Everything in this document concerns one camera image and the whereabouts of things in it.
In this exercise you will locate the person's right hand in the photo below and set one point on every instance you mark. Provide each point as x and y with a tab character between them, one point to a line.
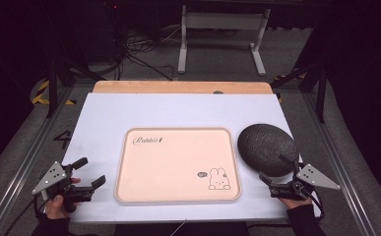
295	204

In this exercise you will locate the white table board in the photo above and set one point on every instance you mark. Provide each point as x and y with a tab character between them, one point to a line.
106	118

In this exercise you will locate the person's dark clothed torso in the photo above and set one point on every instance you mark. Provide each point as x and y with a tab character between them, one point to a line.
194	230

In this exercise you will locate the aluminium floor rail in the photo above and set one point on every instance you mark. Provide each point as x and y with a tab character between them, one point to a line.
339	157
24	164

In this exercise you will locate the pink tray with rabbit print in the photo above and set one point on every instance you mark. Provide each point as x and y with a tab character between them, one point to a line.
175	167

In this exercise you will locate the black tripod stand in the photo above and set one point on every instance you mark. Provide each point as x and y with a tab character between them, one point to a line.
51	88
321	95

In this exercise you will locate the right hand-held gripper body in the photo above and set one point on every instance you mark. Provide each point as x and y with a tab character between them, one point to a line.
316	178

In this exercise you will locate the black tape floor mark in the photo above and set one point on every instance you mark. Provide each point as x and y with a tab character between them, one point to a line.
64	139

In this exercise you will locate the person's left hand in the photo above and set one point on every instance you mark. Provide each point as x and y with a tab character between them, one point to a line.
56	208

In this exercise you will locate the dark speckled oval plate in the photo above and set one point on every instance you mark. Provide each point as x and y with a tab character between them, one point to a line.
265	147

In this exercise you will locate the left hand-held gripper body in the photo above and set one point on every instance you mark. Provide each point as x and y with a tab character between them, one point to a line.
51	177

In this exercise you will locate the white metal stand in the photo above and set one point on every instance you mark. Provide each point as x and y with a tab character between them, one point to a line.
222	21

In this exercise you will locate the yellow black hazard tape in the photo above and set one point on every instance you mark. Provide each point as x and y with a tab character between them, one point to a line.
40	95

